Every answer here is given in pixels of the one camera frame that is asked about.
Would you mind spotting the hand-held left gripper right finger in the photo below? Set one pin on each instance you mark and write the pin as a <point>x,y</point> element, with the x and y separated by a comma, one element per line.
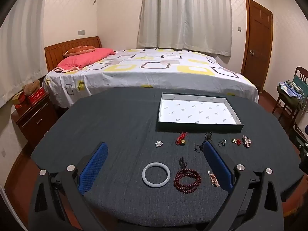
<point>216,163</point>

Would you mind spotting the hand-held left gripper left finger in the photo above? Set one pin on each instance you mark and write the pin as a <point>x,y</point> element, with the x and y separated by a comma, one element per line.
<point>93,166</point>

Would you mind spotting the red knot gold charm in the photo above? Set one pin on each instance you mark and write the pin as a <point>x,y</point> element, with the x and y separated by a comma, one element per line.
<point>181,140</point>

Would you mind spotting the white jade bangle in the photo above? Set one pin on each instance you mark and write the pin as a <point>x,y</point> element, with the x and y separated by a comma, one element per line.
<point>144,173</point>

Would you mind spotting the white lined shallow box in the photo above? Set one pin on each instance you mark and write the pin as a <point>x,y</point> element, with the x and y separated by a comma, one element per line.
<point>199,112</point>

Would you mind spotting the pearl flower brooch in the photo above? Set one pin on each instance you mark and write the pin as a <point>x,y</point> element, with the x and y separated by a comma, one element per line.
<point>158,144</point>

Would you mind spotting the small gold red charm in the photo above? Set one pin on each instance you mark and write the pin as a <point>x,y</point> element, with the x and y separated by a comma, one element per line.
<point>236,141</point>

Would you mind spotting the dark wooden nightstand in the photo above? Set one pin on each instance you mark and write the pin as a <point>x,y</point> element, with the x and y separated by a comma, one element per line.
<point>36,122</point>

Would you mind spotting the black bag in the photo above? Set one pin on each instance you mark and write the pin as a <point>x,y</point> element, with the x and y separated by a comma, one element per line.
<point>300,142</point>

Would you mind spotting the wooden chair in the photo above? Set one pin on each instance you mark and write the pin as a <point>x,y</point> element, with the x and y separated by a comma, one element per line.
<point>286,110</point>

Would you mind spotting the red gold box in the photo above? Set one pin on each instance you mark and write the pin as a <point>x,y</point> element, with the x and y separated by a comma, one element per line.
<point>19,98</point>

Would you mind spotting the brown plush toy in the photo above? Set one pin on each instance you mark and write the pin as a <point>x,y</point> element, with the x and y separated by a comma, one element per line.
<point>31,86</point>

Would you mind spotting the pile of clothes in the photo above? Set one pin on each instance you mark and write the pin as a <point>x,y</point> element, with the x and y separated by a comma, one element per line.
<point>291,91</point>

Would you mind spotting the white yellow patterned bedsheet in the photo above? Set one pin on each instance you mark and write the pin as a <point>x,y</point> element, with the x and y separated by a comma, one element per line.
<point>156,77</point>

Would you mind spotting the pink pillow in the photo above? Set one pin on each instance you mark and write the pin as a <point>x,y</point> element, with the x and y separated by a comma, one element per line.
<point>81,59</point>

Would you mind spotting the orange pillow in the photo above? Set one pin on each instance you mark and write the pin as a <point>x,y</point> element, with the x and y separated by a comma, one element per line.
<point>79,50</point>

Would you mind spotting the wooden bed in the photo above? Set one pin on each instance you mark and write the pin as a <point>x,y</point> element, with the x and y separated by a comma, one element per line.
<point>72,44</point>

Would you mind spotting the brown wooden door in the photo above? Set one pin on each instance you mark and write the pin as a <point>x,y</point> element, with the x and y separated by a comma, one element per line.
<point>257,43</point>

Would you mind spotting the white ribbed curtain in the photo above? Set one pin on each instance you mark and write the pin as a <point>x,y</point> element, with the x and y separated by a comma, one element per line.
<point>21,53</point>

